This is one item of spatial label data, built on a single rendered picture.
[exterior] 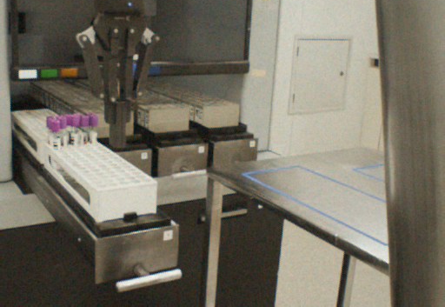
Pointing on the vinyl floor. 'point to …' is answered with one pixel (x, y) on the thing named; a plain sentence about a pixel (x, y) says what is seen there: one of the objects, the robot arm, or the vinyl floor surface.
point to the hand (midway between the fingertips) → (117, 123)
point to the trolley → (308, 206)
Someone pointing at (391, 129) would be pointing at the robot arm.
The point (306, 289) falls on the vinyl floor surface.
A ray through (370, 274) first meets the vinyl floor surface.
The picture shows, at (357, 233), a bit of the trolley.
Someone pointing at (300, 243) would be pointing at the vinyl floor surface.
